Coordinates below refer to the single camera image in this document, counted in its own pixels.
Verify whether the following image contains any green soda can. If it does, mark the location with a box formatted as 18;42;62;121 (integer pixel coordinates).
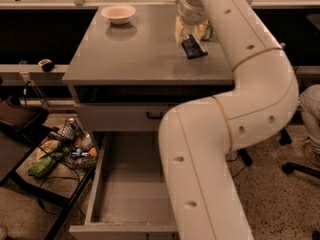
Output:
202;23;214;41

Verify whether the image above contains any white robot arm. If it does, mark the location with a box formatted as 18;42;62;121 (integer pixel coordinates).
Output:
158;0;298;240

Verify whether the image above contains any grey drawer cabinet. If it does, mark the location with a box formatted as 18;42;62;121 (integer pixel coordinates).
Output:
62;3;236;142

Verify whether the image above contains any white paper bowl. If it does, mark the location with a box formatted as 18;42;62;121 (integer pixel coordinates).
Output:
101;5;136;25

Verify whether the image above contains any green snack bag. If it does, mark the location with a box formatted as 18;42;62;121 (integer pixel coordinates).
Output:
28;152;64;179

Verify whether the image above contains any black chair base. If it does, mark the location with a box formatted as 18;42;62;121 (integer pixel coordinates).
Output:
279;128;320;179

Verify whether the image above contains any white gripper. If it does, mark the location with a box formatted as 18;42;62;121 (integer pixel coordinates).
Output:
175;0;208;44

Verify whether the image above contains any yellow chip bag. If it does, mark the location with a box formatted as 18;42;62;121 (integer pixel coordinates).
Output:
35;140;61;160

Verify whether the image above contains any closed grey middle drawer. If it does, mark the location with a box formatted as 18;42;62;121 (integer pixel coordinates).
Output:
75;104;172;132

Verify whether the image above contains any open grey bottom drawer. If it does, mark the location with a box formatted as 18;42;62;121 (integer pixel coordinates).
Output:
70;132;180;240

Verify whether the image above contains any black power adapter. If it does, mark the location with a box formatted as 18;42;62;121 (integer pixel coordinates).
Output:
238;149;252;166

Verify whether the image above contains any dark blue snack bar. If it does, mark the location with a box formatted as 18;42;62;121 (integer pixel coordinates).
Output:
181;34;208;59

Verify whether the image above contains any black drawer handle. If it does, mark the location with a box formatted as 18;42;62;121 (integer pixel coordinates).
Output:
146;111;165;120

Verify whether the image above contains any black side cart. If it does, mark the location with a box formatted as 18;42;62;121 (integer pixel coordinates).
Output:
0;95;96;240

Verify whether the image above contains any black tape measure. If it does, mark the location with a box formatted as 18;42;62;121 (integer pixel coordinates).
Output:
38;59;55;73

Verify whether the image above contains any person's shoe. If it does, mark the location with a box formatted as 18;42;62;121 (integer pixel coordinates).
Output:
304;142;320;167

